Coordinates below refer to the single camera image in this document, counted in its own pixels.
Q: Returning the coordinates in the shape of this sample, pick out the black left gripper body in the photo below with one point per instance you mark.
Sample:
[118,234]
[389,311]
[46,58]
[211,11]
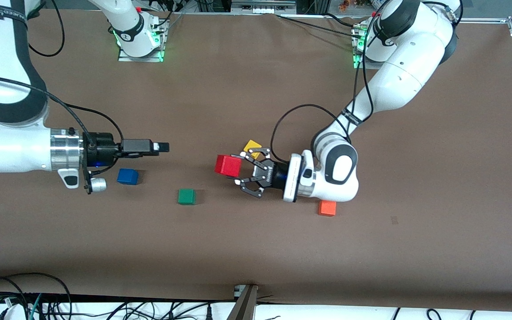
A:
[275,174]

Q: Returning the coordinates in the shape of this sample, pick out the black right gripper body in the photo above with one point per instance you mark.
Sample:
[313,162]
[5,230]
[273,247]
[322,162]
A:
[102,147]

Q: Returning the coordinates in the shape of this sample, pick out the red wooden cube block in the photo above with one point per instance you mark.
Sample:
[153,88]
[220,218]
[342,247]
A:
[227,165]

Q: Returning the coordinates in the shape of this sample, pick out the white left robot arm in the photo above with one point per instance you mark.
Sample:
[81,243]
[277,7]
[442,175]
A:
[407,66]

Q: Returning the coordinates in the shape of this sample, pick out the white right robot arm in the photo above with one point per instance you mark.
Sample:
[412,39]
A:
[7,146]

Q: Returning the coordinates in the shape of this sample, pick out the yellow wooden cube block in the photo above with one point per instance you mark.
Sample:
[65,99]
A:
[251,145]

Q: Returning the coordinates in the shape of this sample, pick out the blue wooden cube block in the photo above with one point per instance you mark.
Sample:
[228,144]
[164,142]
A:
[127,177]

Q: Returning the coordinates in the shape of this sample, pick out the green wooden cube block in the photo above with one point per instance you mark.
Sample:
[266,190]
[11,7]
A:
[186,197]

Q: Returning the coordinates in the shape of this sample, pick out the orange wooden cube block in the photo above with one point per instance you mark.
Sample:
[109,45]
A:
[327,210]

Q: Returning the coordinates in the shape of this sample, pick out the aluminium profile bar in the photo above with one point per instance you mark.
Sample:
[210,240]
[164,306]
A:
[245,306]

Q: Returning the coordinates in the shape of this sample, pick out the white power strip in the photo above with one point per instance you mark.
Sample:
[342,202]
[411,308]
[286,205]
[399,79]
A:
[262,8]

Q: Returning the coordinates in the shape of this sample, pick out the small colourful background object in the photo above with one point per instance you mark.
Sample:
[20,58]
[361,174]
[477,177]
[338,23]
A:
[344,5]

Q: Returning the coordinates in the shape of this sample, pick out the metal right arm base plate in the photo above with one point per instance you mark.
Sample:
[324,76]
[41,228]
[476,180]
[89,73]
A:
[127,58]

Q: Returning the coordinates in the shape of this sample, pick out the small metal clamp bracket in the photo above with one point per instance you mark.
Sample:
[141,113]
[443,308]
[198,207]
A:
[239,291]

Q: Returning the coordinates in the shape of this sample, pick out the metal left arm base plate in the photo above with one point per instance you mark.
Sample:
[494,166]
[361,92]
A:
[358,66]

